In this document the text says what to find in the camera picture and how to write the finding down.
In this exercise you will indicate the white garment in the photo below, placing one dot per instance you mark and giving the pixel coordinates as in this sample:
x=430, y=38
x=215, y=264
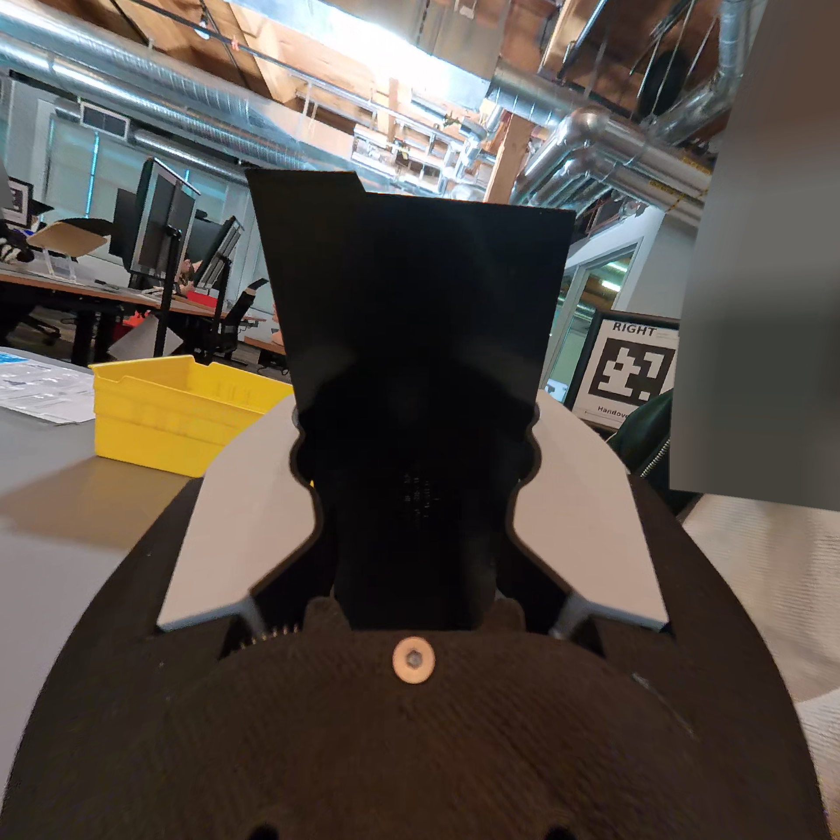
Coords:
x=774, y=590

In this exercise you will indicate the yellow plastic bin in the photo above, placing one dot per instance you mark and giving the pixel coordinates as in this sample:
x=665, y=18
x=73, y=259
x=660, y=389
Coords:
x=157, y=433

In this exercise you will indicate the laminated paper sheet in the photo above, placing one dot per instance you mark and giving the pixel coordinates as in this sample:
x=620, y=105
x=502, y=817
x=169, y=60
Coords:
x=46, y=394

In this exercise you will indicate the cardboard sheet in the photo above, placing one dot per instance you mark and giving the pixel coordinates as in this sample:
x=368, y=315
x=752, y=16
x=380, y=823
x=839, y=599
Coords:
x=65, y=237

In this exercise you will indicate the silver air duct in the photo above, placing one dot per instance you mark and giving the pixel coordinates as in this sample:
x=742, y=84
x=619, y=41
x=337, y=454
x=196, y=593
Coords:
x=164, y=98
x=610, y=151

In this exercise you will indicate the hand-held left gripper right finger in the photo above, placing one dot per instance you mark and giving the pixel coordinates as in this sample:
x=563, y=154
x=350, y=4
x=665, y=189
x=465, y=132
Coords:
x=584, y=525

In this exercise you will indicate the black office monitor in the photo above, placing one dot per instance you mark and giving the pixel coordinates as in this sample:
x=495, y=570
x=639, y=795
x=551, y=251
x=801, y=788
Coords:
x=220, y=253
x=154, y=223

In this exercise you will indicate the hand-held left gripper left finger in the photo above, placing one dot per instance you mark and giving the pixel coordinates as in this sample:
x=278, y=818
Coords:
x=249, y=525

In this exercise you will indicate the black box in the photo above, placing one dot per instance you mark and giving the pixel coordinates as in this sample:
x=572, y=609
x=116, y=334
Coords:
x=407, y=328

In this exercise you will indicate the grey desk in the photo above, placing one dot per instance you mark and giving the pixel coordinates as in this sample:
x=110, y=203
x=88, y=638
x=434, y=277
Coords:
x=65, y=525

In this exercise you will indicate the framed marker sign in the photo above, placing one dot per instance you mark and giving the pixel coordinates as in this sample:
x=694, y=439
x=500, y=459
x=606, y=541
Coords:
x=630, y=367

